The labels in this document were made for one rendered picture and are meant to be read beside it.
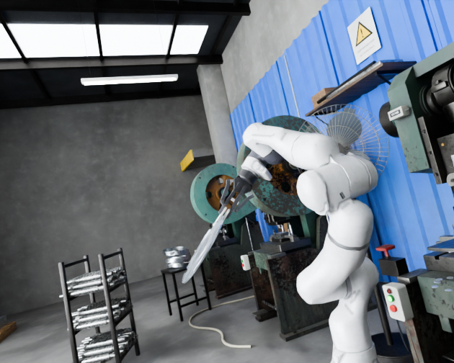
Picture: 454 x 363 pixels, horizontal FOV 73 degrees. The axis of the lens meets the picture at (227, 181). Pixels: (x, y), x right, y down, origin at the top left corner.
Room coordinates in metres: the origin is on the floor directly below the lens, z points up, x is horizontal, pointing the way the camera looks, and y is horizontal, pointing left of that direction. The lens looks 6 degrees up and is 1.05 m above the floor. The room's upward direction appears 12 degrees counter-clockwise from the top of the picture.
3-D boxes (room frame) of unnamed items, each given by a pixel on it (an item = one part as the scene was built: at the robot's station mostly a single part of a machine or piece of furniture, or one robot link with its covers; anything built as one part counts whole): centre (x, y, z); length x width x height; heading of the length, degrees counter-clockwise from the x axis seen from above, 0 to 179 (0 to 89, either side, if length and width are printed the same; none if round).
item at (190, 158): (7.04, 0.40, 2.44); 1.25 x 0.92 x 0.27; 20
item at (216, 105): (6.35, -0.12, 2.15); 0.42 x 0.40 x 4.30; 110
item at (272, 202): (2.94, -0.73, 0.87); 1.53 x 0.99 x 1.74; 108
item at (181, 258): (3.78, 0.76, 0.40); 0.45 x 0.40 x 0.79; 32
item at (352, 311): (0.98, -0.31, 0.71); 0.18 x 0.11 x 0.25; 100
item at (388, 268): (1.40, -0.64, 0.62); 0.10 x 0.06 x 0.20; 20
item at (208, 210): (4.58, -0.07, 0.87); 1.53 x 0.99 x 1.74; 113
